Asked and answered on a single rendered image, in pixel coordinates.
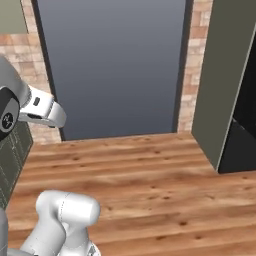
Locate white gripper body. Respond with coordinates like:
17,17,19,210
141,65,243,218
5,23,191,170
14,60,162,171
47,100,68,129

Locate olive green base cabinet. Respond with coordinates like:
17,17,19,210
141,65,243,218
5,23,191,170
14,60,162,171
0,120,35,212

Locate olive green wall cabinet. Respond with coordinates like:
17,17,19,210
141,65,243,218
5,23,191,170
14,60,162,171
0,0,29,35

